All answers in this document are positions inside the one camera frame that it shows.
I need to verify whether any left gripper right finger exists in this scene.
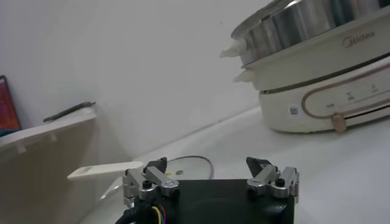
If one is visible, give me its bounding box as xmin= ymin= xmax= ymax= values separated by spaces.
xmin=246 ymin=156 xmax=300 ymax=200

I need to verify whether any cream cooking pot with logo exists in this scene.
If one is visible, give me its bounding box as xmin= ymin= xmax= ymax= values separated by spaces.
xmin=233 ymin=13 xmax=390 ymax=91

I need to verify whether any left gripper cable bundle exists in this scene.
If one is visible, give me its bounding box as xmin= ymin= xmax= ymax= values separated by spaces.
xmin=115 ymin=204 xmax=167 ymax=224

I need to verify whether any flat white box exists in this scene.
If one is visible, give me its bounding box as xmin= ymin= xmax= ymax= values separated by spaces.
xmin=60 ymin=105 xmax=98 ymax=119

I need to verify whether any white side desk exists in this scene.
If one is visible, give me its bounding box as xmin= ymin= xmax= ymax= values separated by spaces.
xmin=0 ymin=109 xmax=98 ymax=153

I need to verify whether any cream cooker base with knob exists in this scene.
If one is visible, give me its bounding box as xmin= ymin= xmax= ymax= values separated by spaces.
xmin=258 ymin=57 xmax=390 ymax=134

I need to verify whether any flat black box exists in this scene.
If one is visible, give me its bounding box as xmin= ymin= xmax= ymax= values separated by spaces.
xmin=42 ymin=101 xmax=97 ymax=123

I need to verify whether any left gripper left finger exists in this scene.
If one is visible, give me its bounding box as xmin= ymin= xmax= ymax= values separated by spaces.
xmin=122 ymin=156 xmax=180 ymax=201

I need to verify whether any glass lid with white handle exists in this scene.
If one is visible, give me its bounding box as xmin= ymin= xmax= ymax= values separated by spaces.
xmin=66 ymin=155 xmax=215 ymax=201

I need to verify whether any laptop screen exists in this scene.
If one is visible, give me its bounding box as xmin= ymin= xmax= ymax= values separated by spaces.
xmin=0 ymin=75 xmax=22 ymax=131

